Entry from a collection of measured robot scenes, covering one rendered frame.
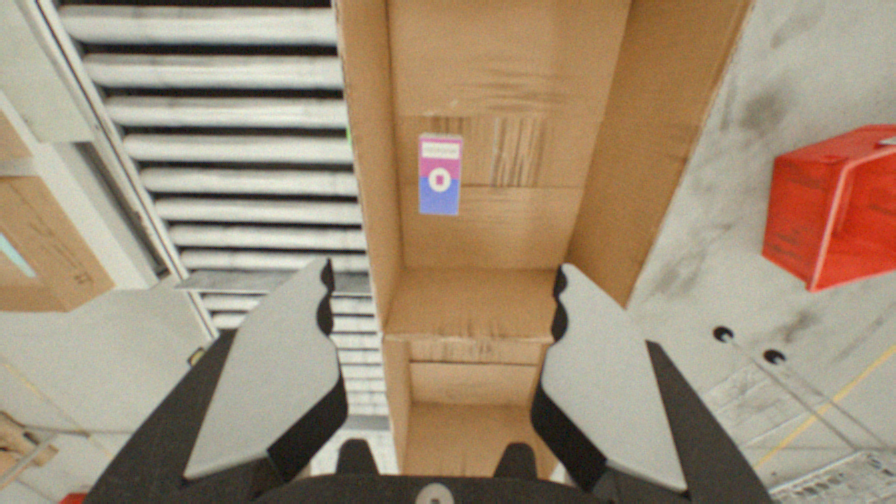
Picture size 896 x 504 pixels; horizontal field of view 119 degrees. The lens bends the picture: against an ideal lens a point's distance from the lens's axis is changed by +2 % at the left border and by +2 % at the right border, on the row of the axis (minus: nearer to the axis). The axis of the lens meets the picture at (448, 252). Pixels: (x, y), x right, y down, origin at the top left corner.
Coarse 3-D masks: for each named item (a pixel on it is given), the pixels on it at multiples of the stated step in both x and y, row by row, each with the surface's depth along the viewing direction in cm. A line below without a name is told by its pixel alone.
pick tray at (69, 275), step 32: (0, 192) 50; (32, 192) 53; (0, 224) 50; (32, 224) 53; (64, 224) 58; (0, 256) 63; (32, 256) 53; (64, 256) 58; (0, 288) 66; (32, 288) 66; (64, 288) 58; (96, 288) 64
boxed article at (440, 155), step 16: (432, 144) 34; (448, 144) 34; (432, 160) 35; (448, 160) 35; (432, 176) 36; (448, 176) 36; (432, 192) 37; (448, 192) 37; (432, 208) 38; (448, 208) 38
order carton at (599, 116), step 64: (384, 0) 30; (448, 0) 31; (512, 0) 31; (576, 0) 30; (640, 0) 29; (704, 0) 22; (384, 64) 31; (448, 64) 34; (512, 64) 33; (576, 64) 33; (640, 64) 29; (704, 64) 22; (384, 128) 32; (448, 128) 37; (512, 128) 37; (576, 128) 37; (640, 128) 29; (704, 128) 22; (384, 192) 33; (512, 192) 41; (576, 192) 41; (640, 192) 29; (384, 256) 34; (448, 256) 47; (512, 256) 47; (576, 256) 43; (640, 256) 29; (384, 320) 34; (448, 320) 36; (512, 320) 36
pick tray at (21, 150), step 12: (0, 108) 48; (0, 120) 48; (0, 132) 48; (12, 132) 50; (0, 144) 48; (12, 144) 50; (24, 144) 51; (0, 156) 49; (12, 156) 50; (24, 156) 51
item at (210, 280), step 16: (208, 272) 66; (224, 272) 67; (240, 272) 67; (256, 272) 67; (272, 272) 67; (288, 272) 67; (336, 272) 68; (176, 288) 61; (192, 288) 61; (208, 288) 61; (224, 288) 61; (240, 288) 61; (256, 288) 61; (272, 288) 62; (336, 288) 62; (352, 288) 62; (368, 288) 62
